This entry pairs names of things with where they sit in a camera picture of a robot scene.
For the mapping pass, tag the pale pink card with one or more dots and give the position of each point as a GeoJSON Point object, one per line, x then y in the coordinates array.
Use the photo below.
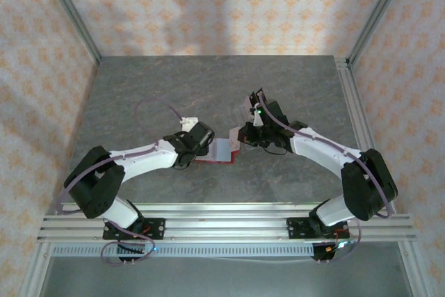
{"type": "Point", "coordinates": [233, 134]}

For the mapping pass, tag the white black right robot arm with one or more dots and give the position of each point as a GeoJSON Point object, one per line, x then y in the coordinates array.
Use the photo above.
{"type": "Point", "coordinates": [320, 151]}

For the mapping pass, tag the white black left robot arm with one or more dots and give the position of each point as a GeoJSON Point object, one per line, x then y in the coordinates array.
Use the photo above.
{"type": "Point", "coordinates": [146, 159]}

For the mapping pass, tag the grey translucent card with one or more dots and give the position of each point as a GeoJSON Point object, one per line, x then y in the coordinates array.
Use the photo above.
{"type": "Point", "coordinates": [245, 112]}

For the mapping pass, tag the black card stand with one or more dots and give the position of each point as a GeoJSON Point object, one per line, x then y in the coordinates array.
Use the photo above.
{"type": "Point", "coordinates": [259, 93]}

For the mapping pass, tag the black base electronics box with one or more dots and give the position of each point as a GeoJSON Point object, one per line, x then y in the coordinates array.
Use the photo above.
{"type": "Point", "coordinates": [323, 253]}

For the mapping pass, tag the grey metal shelf panel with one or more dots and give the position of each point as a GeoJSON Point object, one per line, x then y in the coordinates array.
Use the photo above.
{"type": "Point", "coordinates": [226, 279]}

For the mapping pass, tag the aluminium mounting rail beam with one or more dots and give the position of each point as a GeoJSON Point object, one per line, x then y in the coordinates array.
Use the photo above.
{"type": "Point", "coordinates": [226, 227]}

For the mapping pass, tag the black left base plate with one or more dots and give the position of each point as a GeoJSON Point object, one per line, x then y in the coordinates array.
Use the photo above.
{"type": "Point", "coordinates": [156, 229]}

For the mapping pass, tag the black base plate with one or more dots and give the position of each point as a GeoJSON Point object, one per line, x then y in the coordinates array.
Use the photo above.
{"type": "Point", "coordinates": [156, 229]}
{"type": "Point", "coordinates": [295, 229]}

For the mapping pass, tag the aluminium side rail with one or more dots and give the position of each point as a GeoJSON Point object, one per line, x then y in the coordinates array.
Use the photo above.
{"type": "Point", "coordinates": [358, 119]}

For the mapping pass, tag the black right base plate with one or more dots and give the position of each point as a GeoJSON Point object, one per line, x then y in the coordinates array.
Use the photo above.
{"type": "Point", "coordinates": [295, 229]}

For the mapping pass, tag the aluminium frame post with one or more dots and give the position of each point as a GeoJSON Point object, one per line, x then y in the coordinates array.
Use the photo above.
{"type": "Point", "coordinates": [69, 8]}
{"type": "Point", "coordinates": [379, 8]}

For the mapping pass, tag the aluminium frame leg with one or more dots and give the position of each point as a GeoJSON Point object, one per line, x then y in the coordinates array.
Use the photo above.
{"type": "Point", "coordinates": [413, 272]}
{"type": "Point", "coordinates": [34, 272]}

